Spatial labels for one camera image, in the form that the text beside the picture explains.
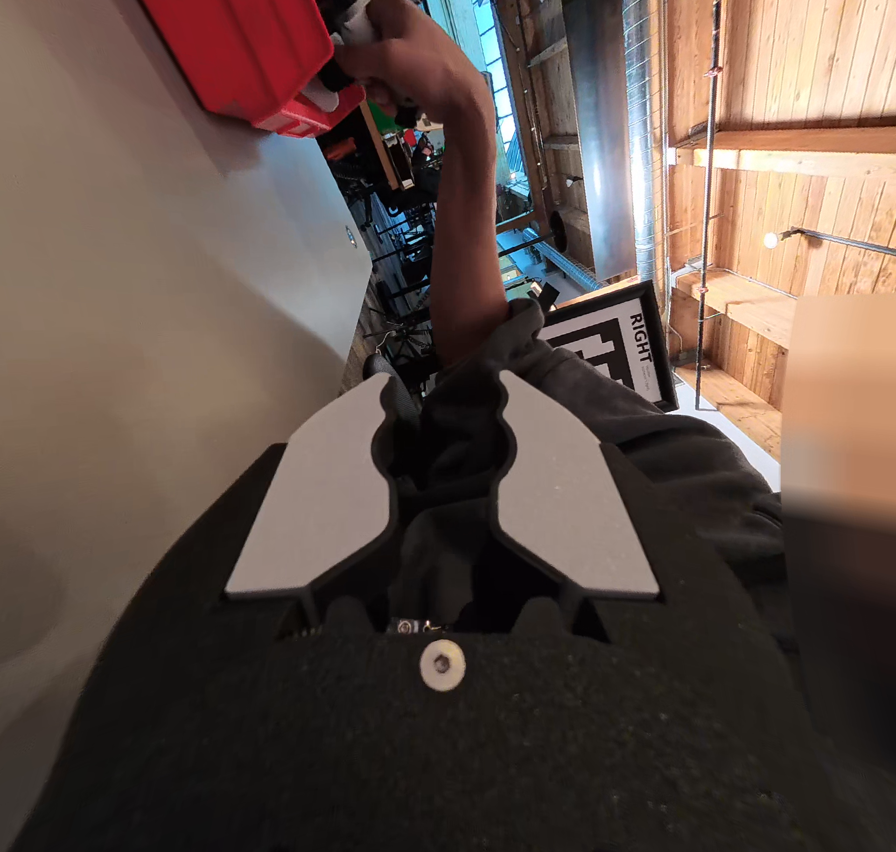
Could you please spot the silver ventilation duct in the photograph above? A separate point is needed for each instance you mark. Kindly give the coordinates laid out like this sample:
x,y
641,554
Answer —
x,y
623,110

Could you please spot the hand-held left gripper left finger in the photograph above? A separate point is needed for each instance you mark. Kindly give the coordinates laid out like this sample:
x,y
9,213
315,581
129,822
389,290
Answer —
x,y
315,505

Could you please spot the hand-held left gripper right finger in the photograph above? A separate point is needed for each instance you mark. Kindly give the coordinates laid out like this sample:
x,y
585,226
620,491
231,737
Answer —
x,y
577,505

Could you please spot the person's right forearm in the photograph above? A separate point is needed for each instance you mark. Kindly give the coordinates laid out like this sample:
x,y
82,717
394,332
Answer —
x,y
466,236

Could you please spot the printed marker board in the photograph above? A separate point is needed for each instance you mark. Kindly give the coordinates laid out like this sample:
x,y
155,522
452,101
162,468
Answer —
x,y
616,348

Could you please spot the person's right hand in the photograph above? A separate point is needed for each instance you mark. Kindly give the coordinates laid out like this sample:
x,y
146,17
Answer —
x,y
413,61

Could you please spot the red plastic bin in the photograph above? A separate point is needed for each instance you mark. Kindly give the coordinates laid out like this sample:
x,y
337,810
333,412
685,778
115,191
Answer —
x,y
238,33

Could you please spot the wooden table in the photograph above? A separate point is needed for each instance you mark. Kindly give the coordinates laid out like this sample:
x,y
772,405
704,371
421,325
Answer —
x,y
378,145

